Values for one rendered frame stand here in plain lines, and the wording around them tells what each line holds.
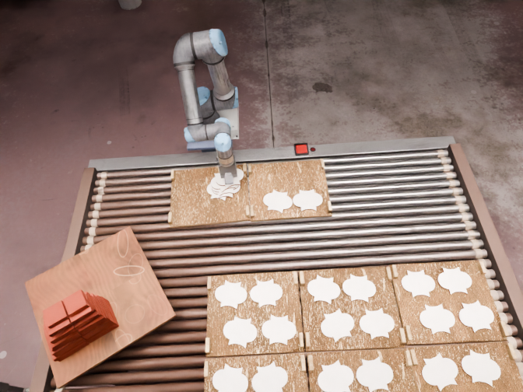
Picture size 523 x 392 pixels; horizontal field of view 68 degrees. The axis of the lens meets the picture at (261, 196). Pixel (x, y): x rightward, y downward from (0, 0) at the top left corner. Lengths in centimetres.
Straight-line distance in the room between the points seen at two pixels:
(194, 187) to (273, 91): 200
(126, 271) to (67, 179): 197
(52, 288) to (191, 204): 73
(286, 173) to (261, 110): 169
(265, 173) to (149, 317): 93
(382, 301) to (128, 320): 108
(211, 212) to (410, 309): 103
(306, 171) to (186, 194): 65
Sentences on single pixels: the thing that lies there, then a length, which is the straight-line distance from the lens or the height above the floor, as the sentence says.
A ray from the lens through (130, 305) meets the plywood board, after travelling 177.
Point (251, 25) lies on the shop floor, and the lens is 472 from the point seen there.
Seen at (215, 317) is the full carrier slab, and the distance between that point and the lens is 177.
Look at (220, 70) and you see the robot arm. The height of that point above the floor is 139.
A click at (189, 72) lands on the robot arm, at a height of 146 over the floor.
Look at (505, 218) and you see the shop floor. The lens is 344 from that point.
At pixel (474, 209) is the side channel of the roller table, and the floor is 94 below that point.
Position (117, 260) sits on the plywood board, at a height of 104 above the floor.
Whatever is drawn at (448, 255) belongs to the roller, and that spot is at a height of 92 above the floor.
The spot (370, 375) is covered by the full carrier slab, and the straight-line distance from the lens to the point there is 173.
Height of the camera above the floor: 263
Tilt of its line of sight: 58 degrees down
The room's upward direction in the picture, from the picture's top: 5 degrees counter-clockwise
